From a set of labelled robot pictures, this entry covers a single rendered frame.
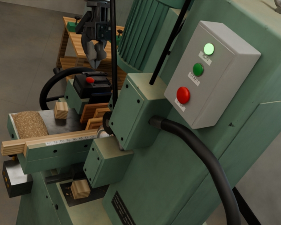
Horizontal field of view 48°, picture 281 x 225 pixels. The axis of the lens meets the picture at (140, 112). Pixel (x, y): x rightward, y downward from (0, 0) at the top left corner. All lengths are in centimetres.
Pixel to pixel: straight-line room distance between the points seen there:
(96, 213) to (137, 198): 21
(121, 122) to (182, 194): 21
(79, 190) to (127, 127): 39
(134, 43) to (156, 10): 11
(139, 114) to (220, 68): 21
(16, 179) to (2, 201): 70
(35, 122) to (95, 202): 31
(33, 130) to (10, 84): 173
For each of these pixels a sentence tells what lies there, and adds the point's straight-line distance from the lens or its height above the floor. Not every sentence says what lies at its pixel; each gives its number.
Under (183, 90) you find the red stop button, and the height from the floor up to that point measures 137.
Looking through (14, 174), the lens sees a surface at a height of 62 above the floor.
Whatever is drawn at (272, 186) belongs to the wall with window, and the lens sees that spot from 231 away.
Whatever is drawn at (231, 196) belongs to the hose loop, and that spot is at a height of 127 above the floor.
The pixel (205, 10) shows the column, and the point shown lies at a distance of 62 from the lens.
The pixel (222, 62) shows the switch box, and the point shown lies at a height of 145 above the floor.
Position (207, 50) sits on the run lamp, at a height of 145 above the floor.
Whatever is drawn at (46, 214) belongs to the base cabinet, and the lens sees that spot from 120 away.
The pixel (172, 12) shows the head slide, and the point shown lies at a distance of 75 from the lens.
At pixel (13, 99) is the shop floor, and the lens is 258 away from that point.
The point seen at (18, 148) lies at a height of 92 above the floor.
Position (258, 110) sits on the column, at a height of 139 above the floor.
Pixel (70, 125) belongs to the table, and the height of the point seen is 90.
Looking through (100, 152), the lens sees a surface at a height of 108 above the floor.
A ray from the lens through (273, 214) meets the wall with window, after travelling 235.
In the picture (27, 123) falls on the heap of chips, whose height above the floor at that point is 93.
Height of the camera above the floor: 163
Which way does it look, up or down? 35 degrees down
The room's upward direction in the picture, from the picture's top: 24 degrees clockwise
